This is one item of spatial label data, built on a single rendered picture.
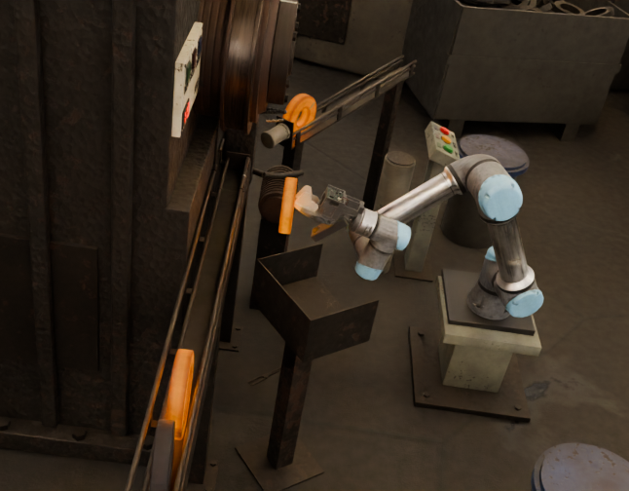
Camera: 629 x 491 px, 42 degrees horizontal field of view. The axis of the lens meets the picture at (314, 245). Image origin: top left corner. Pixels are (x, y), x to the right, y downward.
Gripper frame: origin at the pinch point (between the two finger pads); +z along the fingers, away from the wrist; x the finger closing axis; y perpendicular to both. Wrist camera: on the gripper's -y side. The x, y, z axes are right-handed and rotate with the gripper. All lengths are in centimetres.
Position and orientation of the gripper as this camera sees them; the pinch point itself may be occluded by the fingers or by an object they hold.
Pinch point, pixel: (288, 199)
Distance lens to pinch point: 224.0
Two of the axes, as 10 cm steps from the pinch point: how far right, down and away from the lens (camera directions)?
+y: 4.0, -7.4, -5.4
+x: -0.5, 5.7, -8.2
